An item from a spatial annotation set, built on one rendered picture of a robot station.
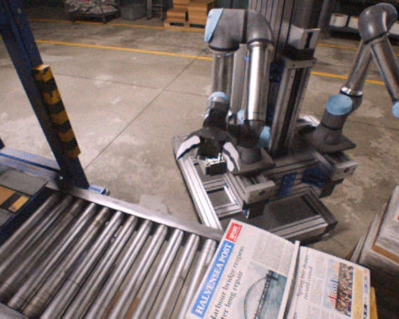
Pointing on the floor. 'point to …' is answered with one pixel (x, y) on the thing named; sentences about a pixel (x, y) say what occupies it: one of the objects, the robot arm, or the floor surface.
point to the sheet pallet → (189, 13)
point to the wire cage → (90, 8)
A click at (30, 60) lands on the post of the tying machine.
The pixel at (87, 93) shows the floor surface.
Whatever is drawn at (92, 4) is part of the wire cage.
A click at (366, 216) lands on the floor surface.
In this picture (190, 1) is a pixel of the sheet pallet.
